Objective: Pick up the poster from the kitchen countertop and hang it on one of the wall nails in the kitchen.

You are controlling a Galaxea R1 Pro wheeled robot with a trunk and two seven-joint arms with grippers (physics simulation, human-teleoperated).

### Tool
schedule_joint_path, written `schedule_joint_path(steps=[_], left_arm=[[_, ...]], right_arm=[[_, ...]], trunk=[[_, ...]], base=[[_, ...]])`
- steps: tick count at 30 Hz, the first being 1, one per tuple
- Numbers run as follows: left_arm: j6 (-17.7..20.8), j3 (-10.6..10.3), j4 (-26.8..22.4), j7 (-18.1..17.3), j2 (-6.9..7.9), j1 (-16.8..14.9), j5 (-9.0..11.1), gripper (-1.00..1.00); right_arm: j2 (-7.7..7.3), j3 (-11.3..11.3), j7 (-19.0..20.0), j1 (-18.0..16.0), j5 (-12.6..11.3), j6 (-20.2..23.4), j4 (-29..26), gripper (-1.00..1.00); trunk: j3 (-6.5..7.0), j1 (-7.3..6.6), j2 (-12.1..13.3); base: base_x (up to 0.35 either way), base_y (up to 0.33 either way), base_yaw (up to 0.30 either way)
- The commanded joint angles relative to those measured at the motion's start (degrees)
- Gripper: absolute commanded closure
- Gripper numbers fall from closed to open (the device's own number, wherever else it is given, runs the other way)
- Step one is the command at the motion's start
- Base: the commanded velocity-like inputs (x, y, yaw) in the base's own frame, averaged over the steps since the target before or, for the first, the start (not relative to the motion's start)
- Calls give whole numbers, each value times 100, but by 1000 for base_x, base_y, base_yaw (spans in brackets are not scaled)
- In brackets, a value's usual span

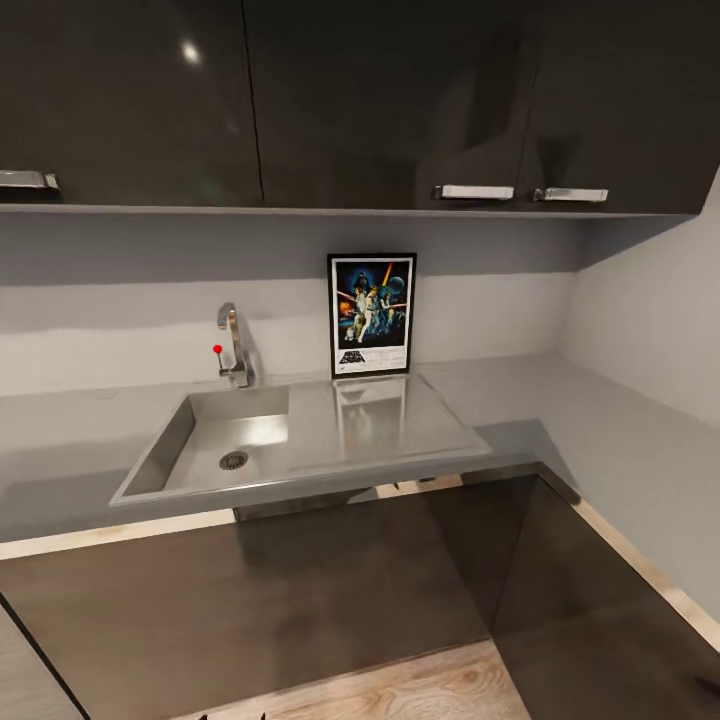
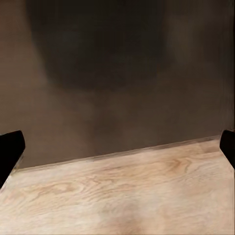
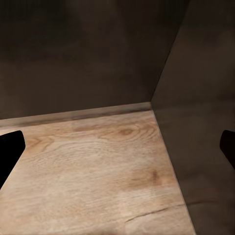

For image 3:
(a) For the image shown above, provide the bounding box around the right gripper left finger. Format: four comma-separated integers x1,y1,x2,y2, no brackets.
0,130,25,189

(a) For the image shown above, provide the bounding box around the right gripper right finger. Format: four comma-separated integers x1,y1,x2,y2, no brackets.
219,130,235,169

